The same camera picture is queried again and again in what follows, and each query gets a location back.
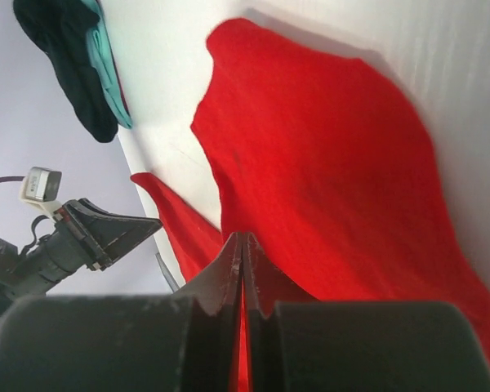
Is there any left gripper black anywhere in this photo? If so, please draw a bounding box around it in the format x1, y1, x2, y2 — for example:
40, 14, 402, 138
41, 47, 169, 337
18, 198, 162, 286

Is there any folded teal t shirt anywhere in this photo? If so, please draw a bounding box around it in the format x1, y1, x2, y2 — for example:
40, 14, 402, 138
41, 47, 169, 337
82, 0, 133, 129

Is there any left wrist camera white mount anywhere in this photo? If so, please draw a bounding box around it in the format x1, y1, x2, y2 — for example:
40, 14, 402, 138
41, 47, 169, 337
19, 167, 62, 221

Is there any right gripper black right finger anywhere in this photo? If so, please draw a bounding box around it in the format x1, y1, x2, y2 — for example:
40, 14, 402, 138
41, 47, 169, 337
243, 234, 490, 391

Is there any red t shirt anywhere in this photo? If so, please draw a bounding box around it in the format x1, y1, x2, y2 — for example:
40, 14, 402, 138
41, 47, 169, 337
130, 18, 490, 392

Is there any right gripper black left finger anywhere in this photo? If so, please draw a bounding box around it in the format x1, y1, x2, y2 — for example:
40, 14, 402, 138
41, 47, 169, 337
0, 233, 243, 391

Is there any folded black flower t shirt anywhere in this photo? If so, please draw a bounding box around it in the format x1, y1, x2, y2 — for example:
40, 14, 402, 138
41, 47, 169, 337
12, 1, 118, 143

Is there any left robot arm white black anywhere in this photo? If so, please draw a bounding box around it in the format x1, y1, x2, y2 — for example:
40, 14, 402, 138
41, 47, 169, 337
0, 198, 163, 317

